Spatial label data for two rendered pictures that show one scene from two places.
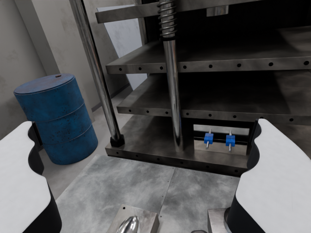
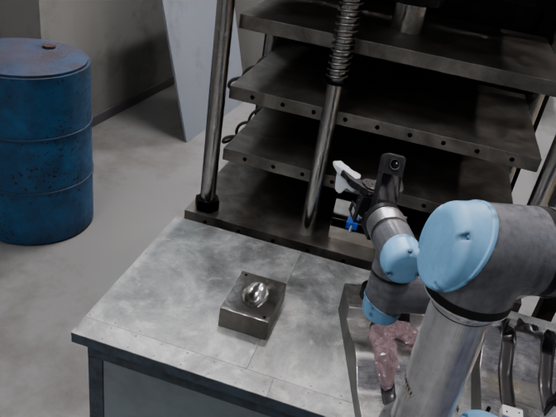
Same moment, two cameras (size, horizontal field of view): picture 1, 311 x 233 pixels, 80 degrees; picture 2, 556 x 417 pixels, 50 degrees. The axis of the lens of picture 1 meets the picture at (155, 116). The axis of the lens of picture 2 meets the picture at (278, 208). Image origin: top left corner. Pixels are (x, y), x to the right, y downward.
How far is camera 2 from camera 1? 122 cm
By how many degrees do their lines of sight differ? 11
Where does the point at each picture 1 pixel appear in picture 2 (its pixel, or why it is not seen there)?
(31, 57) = not seen: outside the picture
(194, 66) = (357, 122)
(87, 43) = (222, 54)
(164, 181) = (287, 264)
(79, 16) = (225, 20)
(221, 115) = not seen: hidden behind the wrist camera
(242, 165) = not seen: hidden behind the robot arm
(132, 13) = (294, 33)
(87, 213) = (187, 280)
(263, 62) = (436, 138)
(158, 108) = (291, 165)
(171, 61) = (331, 109)
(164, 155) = (283, 236)
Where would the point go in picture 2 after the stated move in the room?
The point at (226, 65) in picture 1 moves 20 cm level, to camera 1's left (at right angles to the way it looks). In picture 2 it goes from (395, 131) to (339, 127)
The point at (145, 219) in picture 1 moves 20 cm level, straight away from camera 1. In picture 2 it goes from (273, 287) to (252, 250)
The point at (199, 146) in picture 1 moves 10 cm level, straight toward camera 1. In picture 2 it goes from (336, 232) to (335, 247)
